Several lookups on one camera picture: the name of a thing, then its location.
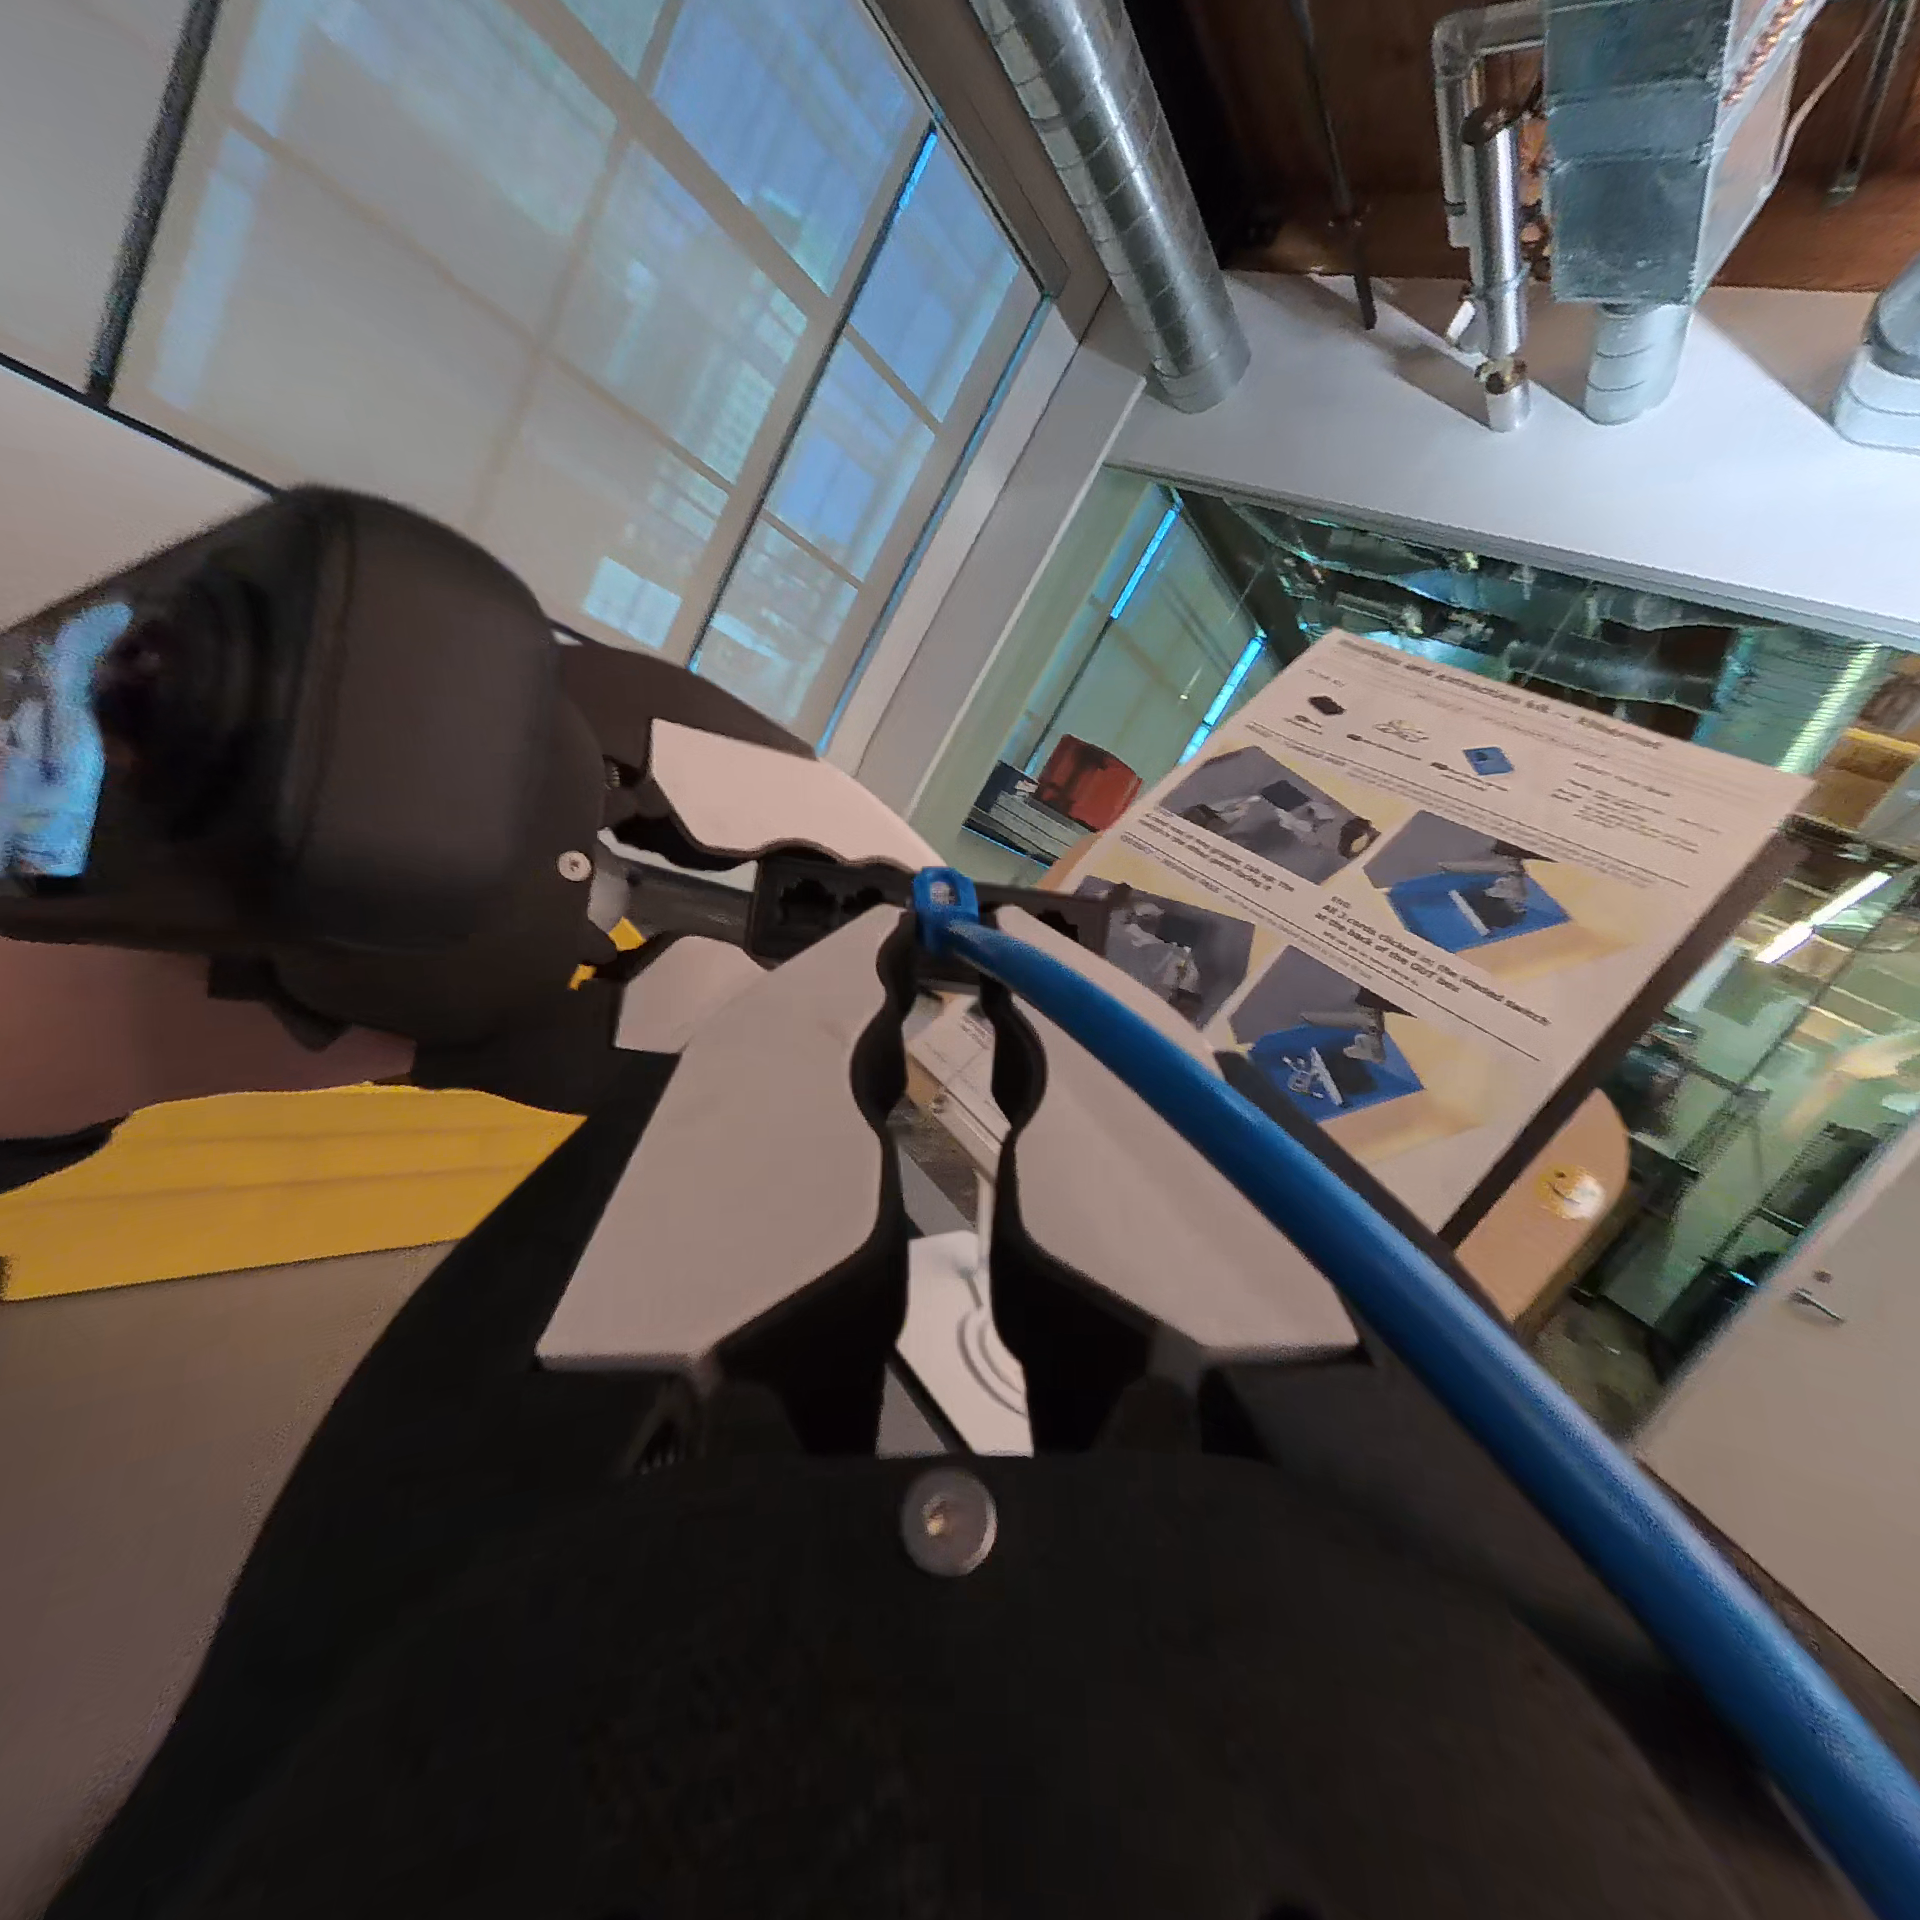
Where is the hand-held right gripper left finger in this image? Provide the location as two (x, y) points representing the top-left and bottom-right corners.
(534, 903), (921, 1375)

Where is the red machine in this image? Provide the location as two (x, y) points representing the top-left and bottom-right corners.
(1030, 731), (1146, 829)

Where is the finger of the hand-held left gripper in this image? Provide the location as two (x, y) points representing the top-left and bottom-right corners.
(604, 717), (943, 906)
(613, 933), (789, 1055)

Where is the blue ethernet cable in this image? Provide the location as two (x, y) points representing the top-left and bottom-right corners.
(910, 864), (1920, 1920)

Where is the printed instruction poster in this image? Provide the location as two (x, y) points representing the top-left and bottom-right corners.
(897, 626), (1819, 1250)

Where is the wooden board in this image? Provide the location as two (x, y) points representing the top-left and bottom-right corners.
(1437, 1084), (1635, 1334)

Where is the black network switch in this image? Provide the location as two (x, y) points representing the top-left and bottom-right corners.
(597, 844), (1129, 994)

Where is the person's left forearm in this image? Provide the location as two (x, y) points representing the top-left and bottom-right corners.
(0, 933), (413, 1150)

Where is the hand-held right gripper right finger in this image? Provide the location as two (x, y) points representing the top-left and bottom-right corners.
(979, 988), (1362, 1365)

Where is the square metal duct box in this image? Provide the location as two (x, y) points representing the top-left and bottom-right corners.
(1543, 0), (1807, 428)

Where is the white door with handle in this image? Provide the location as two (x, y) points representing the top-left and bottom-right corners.
(1631, 1162), (1920, 1660)

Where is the metal pipe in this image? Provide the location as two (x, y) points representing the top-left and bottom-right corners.
(1429, 0), (1549, 437)

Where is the large glass window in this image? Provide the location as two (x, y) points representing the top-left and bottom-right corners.
(87, 0), (1057, 754)

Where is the round metal air duct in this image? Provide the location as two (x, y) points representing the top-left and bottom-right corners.
(965, 0), (1258, 415)

